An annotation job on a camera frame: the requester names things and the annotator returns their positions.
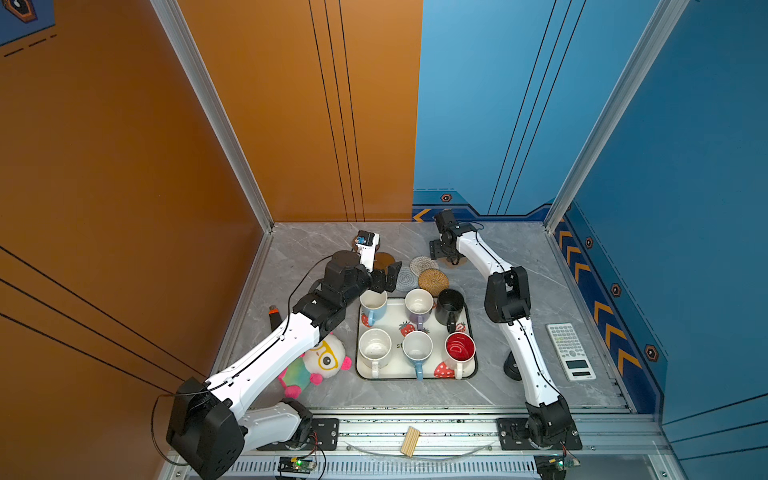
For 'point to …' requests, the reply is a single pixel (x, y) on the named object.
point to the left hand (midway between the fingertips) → (387, 257)
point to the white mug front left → (374, 347)
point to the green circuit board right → (553, 466)
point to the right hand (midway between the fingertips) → (443, 251)
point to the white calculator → (570, 352)
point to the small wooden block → (409, 441)
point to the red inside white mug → (460, 348)
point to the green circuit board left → (295, 465)
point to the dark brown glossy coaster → (382, 261)
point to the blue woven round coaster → (406, 280)
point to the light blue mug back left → (374, 304)
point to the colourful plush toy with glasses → (324, 360)
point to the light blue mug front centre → (417, 348)
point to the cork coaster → (448, 264)
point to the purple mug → (418, 305)
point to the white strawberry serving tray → (400, 346)
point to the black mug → (449, 304)
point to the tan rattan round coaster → (433, 280)
